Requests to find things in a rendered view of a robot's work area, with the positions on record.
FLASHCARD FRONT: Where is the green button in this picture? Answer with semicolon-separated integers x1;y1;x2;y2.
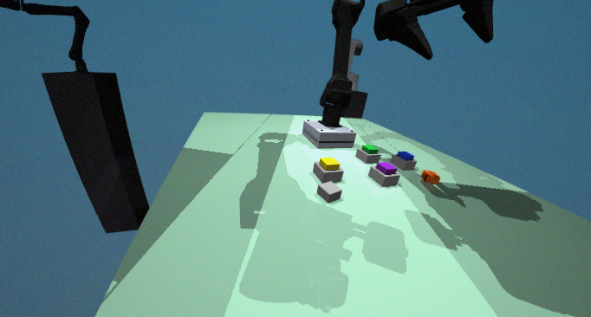
355;145;381;164

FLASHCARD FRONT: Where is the orange block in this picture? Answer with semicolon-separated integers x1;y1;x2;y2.
421;170;440;184

